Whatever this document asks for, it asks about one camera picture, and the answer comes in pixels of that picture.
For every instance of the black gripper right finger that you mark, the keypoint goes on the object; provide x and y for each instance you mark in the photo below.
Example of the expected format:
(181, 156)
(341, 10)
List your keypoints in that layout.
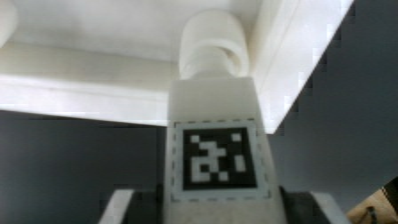
(311, 208)

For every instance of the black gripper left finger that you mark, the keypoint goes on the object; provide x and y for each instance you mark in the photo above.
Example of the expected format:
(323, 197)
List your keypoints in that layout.
(132, 208)

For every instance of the white table leg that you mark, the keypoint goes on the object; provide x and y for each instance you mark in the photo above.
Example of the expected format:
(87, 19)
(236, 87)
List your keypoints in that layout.
(220, 188)

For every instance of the white square tabletop part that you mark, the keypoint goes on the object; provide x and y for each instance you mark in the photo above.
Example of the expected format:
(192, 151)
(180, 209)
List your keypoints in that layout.
(89, 53)

